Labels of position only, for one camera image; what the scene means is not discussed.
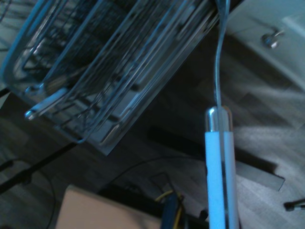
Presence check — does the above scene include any white handled metal fork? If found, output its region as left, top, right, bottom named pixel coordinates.
left=205, top=0, right=240, bottom=229

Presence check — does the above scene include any white kitchen cabinet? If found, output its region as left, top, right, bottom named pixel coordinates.
left=224, top=0, right=305, bottom=93

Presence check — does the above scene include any metal cabinet knob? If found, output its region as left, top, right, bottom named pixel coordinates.
left=261, top=29, right=286, bottom=50

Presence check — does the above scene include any black tripod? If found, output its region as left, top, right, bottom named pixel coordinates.
left=0, top=87, right=75, bottom=194

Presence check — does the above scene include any black tripod foot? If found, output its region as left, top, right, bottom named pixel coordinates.
left=284, top=199, right=305, bottom=212

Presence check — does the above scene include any wire dishwasher rack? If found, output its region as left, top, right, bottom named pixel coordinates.
left=23, top=0, right=216, bottom=145

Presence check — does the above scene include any yellow cable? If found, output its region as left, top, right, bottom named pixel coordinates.
left=155, top=189, right=185, bottom=229

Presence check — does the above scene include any metal wire dish rack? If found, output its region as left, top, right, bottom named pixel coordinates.
left=0, top=0, right=221, bottom=157

